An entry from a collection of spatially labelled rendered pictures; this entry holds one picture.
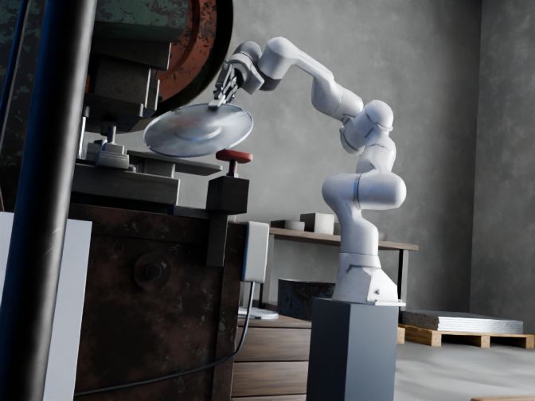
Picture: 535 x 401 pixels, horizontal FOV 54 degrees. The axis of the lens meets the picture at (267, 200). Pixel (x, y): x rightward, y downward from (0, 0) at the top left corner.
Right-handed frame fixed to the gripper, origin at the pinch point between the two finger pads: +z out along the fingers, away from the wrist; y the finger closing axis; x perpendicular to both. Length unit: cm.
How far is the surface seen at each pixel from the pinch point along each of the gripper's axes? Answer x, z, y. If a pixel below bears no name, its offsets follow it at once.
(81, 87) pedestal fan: 24, 91, 49
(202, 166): 2.5, 23.6, -5.6
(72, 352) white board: -4, 80, -8
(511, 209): 171, -364, -313
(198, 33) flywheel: -17.4, -38.3, 6.4
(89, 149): -19.1, 36.1, 6.7
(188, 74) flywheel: -19.1, -26.9, -3.2
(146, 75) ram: -10.3, 16.8, 16.3
